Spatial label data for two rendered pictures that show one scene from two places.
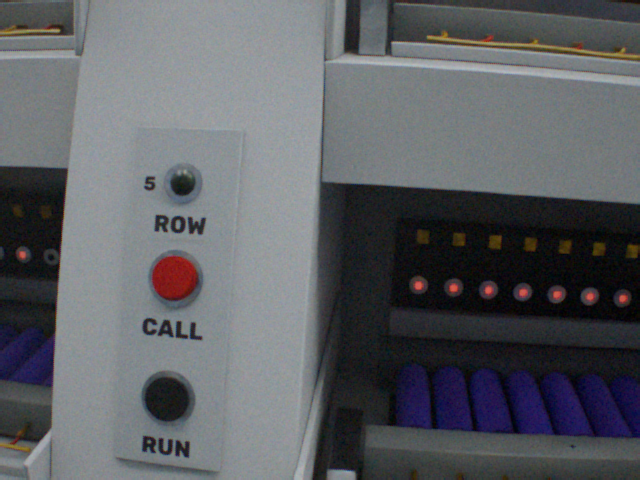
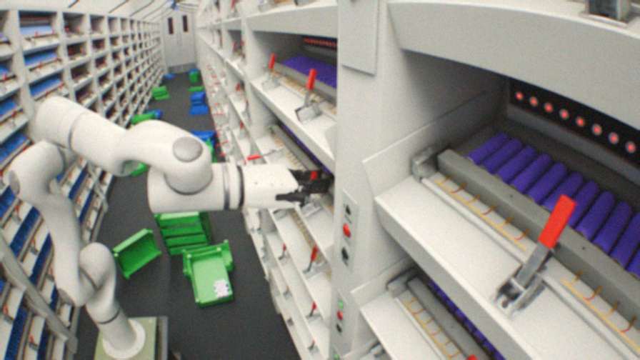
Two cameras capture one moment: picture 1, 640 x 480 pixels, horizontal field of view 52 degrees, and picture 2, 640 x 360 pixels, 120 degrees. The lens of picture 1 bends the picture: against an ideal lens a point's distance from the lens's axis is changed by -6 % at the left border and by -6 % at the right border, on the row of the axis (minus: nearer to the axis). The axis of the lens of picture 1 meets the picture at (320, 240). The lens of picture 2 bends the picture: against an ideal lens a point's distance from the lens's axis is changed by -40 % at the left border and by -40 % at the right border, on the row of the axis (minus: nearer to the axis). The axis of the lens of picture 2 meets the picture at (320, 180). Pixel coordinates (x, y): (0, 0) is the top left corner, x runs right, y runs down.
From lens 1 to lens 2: 0.34 m
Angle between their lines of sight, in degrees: 67
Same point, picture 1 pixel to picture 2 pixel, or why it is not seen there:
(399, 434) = (418, 286)
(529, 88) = (413, 240)
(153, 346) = (344, 241)
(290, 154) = (365, 218)
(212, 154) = (353, 207)
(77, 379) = (336, 236)
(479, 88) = (403, 230)
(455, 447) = (425, 301)
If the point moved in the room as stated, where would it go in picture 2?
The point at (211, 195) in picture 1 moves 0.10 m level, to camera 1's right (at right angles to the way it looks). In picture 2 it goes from (352, 216) to (403, 265)
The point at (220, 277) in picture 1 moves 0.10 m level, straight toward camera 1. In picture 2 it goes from (353, 236) to (287, 269)
